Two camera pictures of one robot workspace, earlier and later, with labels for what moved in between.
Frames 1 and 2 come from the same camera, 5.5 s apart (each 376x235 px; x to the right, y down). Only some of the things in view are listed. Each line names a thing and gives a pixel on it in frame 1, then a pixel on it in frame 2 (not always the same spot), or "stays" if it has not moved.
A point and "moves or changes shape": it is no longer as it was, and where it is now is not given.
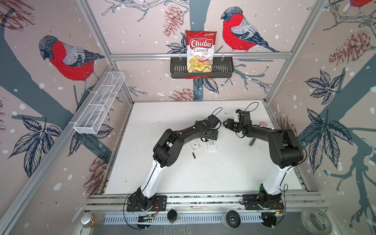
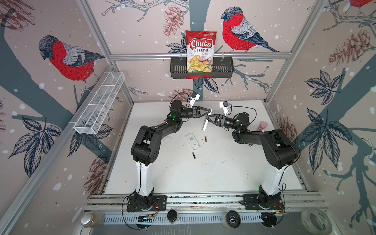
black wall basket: x=222 y=67 stays
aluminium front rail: x=203 y=208 stays
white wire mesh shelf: x=95 y=111 stays
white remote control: x=212 y=145 moves or changes shape
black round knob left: x=172 y=216 stays
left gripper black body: x=213 y=135 → x=194 y=113
